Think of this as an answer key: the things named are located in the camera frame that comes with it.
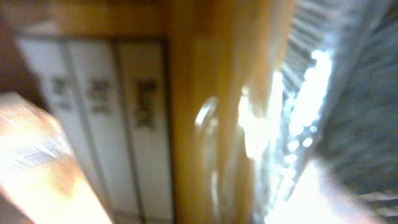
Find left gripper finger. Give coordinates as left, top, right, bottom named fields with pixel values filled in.
left=1, top=92, right=111, bottom=224

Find orange spaghetti package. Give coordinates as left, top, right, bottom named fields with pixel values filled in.
left=2, top=0, right=296, bottom=223

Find grey plastic basket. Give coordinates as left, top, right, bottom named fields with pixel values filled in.
left=281, top=0, right=397, bottom=223

